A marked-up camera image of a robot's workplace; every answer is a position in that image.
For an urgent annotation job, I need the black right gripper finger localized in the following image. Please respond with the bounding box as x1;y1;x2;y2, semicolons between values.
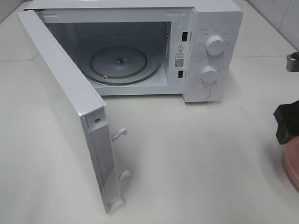
273;101;299;145

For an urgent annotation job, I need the pink round plate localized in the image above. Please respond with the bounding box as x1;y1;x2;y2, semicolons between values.
284;137;299;191

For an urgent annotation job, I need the white round door button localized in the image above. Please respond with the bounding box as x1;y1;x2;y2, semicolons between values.
197;87;211;99

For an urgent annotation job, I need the white microwave door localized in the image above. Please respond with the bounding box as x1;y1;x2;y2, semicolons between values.
17;10;130;213

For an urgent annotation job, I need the white lower microwave knob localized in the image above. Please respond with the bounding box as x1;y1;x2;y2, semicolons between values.
200;65;218;84

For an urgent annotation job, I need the white microwave knob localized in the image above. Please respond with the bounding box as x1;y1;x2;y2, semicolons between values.
200;65;218;84
205;34;225;56

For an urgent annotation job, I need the white upper microwave knob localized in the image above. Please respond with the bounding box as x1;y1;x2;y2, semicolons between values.
205;34;225;56

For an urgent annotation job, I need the white microwave oven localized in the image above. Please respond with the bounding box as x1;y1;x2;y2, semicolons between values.
23;0;243;103

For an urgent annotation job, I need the white warning label sticker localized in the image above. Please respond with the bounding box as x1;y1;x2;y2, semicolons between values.
173;42;187;69

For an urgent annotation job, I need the glass microwave turntable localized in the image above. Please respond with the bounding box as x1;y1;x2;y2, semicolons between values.
86;46;162;85

